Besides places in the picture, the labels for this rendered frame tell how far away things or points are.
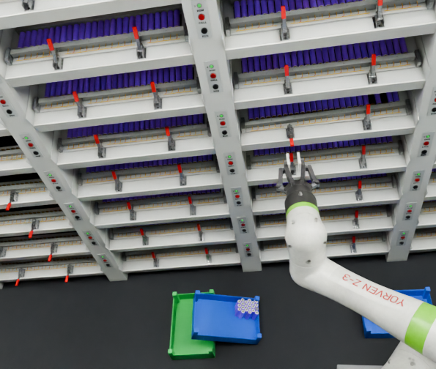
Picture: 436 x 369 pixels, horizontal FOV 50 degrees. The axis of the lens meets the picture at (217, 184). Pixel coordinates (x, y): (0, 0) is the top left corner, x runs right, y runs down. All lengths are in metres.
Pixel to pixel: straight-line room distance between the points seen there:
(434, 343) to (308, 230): 0.38
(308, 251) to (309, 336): 1.05
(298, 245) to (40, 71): 0.95
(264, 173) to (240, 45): 0.60
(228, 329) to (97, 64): 1.31
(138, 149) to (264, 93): 0.52
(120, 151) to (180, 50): 0.51
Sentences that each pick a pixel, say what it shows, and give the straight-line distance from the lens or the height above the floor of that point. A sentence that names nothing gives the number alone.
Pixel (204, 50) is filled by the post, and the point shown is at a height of 1.30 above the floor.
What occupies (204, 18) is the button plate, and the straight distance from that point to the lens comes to 1.39.
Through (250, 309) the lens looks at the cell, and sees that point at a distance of 2.24.
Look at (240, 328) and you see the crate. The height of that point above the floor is 0.03.
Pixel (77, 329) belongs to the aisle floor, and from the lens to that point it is 2.52.
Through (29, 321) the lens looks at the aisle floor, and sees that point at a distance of 2.66.
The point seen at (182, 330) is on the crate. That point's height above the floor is 0.00.
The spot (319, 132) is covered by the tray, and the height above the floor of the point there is 0.90.
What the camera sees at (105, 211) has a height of 0.51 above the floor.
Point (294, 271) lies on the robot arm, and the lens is 1.33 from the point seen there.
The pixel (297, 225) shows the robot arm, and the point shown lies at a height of 1.07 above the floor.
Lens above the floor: 2.09
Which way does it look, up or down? 49 degrees down
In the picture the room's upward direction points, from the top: 14 degrees counter-clockwise
